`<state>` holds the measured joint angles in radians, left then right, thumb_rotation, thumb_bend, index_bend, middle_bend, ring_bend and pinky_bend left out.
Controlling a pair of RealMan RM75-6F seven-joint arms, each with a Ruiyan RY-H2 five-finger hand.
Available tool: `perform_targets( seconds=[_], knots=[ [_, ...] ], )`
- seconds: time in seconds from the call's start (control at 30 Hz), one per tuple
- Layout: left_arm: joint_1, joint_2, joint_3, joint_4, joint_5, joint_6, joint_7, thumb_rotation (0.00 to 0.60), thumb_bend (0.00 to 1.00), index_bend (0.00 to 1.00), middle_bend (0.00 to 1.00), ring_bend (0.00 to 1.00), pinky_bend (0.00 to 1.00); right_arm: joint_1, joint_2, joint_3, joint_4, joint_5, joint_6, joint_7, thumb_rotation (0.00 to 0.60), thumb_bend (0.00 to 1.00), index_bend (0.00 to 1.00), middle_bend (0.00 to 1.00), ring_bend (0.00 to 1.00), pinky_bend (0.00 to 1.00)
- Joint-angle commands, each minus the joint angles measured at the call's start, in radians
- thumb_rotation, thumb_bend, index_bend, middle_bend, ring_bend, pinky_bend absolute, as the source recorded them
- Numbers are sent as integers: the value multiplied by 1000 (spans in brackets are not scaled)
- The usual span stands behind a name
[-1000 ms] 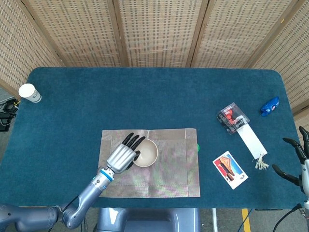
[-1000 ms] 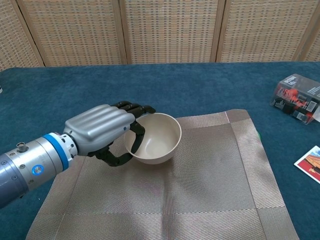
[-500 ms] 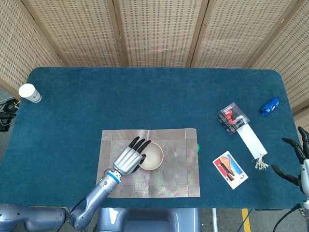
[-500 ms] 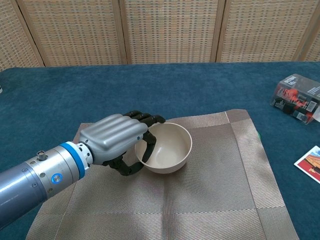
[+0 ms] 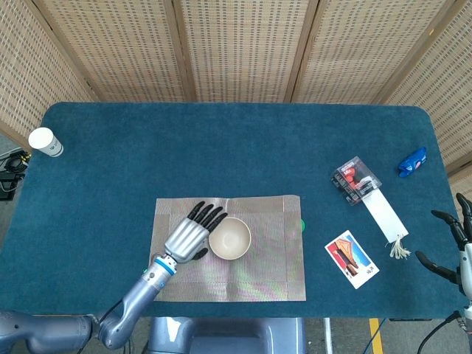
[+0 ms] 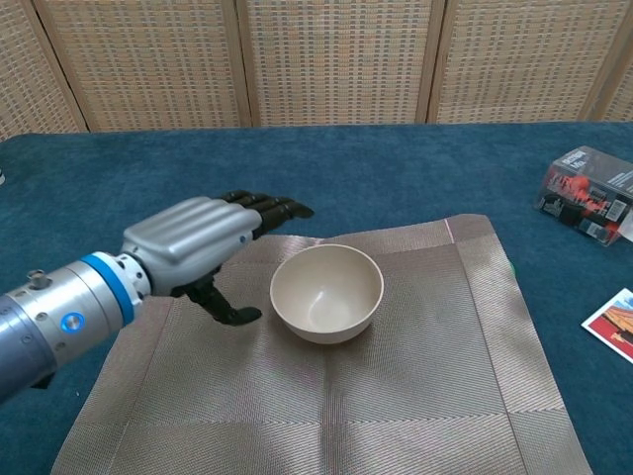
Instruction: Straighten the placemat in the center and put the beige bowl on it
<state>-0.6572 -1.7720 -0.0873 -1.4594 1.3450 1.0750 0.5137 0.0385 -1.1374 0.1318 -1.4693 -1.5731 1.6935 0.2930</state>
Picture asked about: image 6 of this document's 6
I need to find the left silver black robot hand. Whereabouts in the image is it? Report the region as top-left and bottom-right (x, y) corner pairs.
(121, 190), (316, 327)

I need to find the cream bowl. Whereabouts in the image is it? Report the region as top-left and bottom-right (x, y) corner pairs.
(269, 242), (386, 345)

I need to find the gray woven placemat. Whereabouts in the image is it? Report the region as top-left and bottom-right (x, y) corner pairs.
(48, 213), (593, 475)

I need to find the blue table cover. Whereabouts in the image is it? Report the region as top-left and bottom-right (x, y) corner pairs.
(0, 120), (633, 475)

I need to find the woven bamboo folding screen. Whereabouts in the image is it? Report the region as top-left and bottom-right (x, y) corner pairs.
(0, 0), (633, 143)

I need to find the clear box red black print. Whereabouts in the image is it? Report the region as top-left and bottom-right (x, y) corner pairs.
(533, 144), (633, 246)

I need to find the picture card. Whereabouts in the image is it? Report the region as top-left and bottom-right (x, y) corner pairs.
(581, 287), (633, 366)

